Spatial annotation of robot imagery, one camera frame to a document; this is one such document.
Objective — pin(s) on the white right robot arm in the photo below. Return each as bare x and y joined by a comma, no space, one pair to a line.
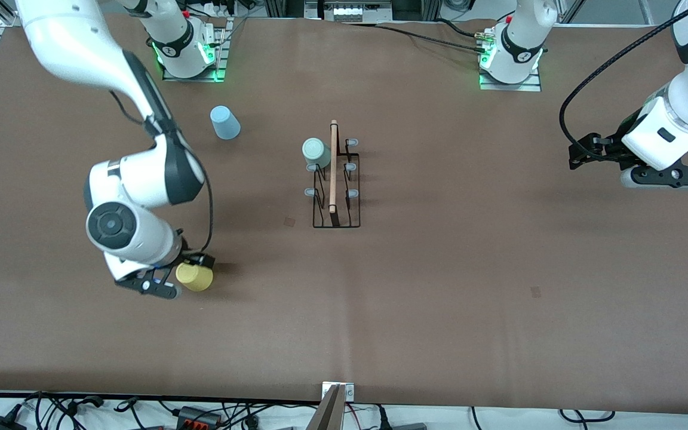
135,179

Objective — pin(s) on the white power strip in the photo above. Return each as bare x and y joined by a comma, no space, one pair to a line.
350,12

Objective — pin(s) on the black orange connector box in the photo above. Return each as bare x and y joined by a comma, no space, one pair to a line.
192,415

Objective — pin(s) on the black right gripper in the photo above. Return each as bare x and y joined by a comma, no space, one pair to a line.
189,260

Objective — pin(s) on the pale green plastic cup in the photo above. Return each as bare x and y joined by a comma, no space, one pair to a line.
315,150

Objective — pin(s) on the light blue plastic cup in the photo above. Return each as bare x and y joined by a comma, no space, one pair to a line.
224,123

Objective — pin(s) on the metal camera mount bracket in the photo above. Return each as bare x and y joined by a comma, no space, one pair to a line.
332,412

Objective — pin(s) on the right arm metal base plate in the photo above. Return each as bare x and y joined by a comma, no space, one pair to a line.
221,54

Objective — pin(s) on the black power adapter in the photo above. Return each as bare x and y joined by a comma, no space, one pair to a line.
0,425

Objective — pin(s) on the yellow plastic cup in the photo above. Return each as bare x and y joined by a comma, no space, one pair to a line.
197,279

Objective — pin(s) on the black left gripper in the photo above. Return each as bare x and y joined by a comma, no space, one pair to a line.
611,149

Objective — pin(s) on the large table cover mat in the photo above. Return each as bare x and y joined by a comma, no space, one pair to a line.
380,310

